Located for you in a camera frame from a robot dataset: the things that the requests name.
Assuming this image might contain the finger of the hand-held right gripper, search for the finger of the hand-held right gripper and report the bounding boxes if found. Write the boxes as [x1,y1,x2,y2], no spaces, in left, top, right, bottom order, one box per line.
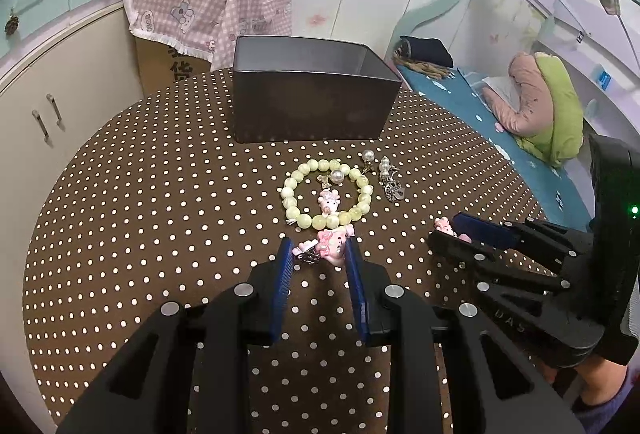
[427,230,567,296]
[451,212,595,273]

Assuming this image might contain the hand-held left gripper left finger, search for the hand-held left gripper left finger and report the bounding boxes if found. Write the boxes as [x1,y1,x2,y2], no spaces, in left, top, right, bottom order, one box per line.
[59,237,297,434]

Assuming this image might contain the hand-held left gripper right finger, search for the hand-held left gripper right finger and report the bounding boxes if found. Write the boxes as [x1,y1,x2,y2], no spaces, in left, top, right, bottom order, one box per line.
[344,237,587,434]

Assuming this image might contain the pink bear charm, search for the pink bear charm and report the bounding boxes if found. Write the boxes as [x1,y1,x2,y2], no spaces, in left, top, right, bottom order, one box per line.
[433,216,472,244]

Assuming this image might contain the pink cat hair clip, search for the pink cat hair clip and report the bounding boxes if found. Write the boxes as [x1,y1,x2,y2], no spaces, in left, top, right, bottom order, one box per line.
[293,224,357,265]

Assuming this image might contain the dark grey metal box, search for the dark grey metal box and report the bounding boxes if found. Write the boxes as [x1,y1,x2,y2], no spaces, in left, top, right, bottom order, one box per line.
[232,35,404,144]

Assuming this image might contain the person's right forearm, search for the person's right forearm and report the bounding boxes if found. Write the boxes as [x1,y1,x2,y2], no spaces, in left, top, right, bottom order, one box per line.
[571,353,635,426]

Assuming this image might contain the small pink cat charm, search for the small pink cat charm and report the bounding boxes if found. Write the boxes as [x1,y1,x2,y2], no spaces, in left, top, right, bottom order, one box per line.
[318,191,342,218]

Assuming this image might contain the blue bed sheet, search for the blue bed sheet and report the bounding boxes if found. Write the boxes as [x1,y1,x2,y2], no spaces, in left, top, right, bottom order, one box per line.
[396,64,593,232]

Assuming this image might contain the pearl earrings with charm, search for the pearl earrings with charm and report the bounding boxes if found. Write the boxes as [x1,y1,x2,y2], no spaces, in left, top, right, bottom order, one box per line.
[378,157,407,204]

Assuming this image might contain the green and pink pillow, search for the green and pink pillow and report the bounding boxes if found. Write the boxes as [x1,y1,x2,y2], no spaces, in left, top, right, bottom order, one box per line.
[515,56,585,168]

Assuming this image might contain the brown polka dot tablecloth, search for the brown polka dot tablecloth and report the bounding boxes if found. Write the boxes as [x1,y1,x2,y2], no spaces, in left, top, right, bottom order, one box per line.
[22,67,558,419]

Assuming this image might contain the dark folded clothes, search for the dark folded clothes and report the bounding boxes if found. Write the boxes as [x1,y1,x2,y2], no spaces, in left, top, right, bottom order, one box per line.
[398,35,455,69]

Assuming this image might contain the cardboard box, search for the cardboard box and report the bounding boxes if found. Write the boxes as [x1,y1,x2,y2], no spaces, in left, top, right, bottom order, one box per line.
[134,34,195,98]

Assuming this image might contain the white cabinet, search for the white cabinet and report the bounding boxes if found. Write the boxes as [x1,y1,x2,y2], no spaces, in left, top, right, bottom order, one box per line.
[0,0,146,434]

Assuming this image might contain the green bead bracelet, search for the green bead bracelet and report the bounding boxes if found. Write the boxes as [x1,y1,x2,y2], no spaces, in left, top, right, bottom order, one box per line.
[280,157,374,230]

